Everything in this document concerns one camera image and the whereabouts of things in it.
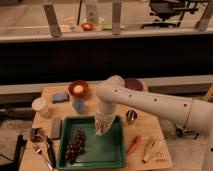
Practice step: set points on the small metal cup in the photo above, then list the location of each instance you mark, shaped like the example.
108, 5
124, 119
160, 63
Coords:
131, 116

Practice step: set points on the dark metal clip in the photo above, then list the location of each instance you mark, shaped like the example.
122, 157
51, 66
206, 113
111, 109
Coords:
36, 135

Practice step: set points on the blue sponge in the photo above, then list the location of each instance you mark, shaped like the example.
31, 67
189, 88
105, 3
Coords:
60, 97

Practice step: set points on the orange carrot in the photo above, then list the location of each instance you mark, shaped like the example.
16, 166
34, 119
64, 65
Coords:
135, 144

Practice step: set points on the dark grape bunch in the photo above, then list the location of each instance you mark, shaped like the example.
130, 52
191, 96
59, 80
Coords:
76, 147

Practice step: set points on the grey rectangular block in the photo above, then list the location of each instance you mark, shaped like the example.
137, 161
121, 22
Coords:
56, 128

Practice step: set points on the red bowl with egg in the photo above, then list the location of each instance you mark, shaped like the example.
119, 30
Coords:
78, 88

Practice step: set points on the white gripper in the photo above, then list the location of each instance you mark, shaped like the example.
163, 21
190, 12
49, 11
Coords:
105, 109

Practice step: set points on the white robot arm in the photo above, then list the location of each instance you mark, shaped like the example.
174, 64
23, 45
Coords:
191, 113

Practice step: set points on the purple round plate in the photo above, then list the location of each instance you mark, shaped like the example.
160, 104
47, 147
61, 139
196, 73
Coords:
133, 84

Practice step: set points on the black office chair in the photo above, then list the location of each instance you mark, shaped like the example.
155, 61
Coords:
165, 9

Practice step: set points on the blue plastic cup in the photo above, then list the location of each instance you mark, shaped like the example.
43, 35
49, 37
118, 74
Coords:
79, 105

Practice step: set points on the white towel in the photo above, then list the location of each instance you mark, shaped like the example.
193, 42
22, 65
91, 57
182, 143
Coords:
103, 124

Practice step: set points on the green plastic tray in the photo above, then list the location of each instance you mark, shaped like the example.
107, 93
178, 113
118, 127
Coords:
101, 152

